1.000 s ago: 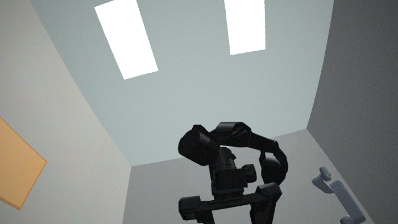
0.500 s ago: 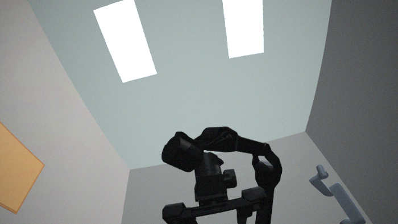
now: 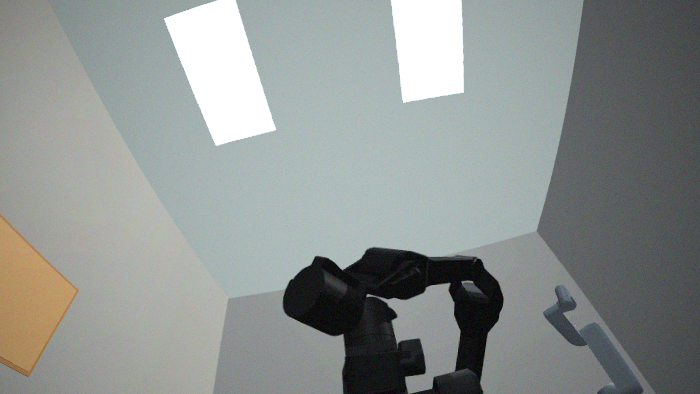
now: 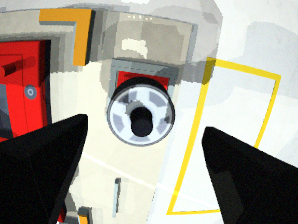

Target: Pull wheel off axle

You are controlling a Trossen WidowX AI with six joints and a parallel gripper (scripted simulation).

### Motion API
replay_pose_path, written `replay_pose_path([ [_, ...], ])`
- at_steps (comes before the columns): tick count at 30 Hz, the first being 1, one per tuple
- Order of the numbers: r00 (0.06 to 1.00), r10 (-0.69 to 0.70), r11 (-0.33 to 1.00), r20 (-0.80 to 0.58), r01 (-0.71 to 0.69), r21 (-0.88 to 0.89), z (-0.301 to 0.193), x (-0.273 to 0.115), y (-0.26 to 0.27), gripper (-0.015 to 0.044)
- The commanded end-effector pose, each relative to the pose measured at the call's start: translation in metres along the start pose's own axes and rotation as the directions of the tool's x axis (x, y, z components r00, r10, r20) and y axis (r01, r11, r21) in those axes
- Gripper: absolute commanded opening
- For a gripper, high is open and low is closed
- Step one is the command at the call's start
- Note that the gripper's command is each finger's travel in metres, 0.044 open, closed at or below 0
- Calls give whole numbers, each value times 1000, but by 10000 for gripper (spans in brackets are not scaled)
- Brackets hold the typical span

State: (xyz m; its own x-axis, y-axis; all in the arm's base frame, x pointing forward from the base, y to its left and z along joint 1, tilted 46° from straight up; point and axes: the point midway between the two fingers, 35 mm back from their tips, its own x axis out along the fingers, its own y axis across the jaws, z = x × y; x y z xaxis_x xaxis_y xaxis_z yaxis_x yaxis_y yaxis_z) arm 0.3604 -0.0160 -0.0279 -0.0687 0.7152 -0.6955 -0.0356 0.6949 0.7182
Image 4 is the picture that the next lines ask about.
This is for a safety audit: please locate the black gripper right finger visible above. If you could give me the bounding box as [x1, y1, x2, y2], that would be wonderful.
[202, 125, 298, 224]

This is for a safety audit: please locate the black and grey wheel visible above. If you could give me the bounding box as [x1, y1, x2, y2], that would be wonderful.
[106, 76, 176, 147]

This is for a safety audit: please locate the yellow rectangular outline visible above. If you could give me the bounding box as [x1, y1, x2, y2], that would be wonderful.
[166, 56, 281, 214]

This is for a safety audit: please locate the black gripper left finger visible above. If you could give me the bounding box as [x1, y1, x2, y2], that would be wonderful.
[0, 115, 89, 224]

